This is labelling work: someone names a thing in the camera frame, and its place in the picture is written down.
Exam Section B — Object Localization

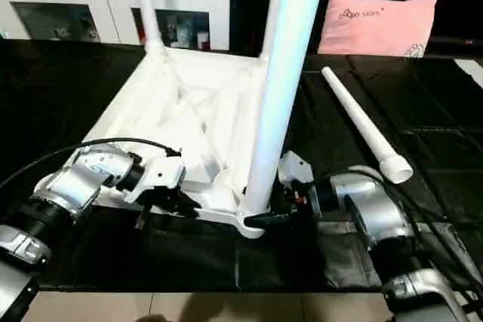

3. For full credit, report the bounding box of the white plastic table top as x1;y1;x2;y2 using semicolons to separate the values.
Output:
61;48;288;241

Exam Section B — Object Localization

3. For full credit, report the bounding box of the white plastic table leg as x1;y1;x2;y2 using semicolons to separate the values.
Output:
259;0;284;63
129;0;168;60
320;66;414;186
240;0;330;222

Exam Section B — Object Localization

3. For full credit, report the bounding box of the black work mat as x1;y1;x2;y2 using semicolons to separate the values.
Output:
0;38;483;295

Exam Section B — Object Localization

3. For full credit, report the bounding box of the pink pillow with print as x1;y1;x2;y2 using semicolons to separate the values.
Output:
317;0;439;58

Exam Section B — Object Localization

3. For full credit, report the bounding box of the white flat board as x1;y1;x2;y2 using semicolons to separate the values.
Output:
454;58;483;88

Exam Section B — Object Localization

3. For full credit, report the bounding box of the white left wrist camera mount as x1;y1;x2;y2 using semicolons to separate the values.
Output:
122;155;187;204

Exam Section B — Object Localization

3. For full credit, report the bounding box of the black left wrist camera cable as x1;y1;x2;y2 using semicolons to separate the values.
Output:
0;136;183;189

